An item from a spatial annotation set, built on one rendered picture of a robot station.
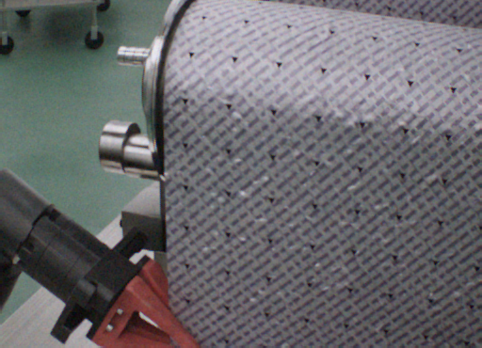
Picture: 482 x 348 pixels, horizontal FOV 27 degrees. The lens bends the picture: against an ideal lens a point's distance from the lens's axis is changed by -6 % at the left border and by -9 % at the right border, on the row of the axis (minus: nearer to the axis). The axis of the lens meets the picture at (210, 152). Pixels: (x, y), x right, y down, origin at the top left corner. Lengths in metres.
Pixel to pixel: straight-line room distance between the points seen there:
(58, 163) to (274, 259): 3.27
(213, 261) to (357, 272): 0.10
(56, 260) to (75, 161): 3.22
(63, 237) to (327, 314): 0.20
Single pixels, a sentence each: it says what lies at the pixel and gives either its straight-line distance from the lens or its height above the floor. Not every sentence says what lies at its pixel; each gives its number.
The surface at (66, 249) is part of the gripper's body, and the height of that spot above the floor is 1.14.
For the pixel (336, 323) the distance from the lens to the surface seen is 0.73.
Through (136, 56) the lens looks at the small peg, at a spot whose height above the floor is 1.27.
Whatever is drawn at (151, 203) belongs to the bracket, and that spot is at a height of 1.14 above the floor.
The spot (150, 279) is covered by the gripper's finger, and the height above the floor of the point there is 1.12.
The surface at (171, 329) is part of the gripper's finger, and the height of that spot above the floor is 1.09.
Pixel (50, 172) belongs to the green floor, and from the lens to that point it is 3.89.
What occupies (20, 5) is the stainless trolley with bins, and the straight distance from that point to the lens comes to 5.37.
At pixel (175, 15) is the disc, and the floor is 1.31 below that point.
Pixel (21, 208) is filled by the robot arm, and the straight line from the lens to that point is 0.78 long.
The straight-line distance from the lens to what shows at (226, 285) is 0.74.
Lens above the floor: 1.49
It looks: 22 degrees down
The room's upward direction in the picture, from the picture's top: straight up
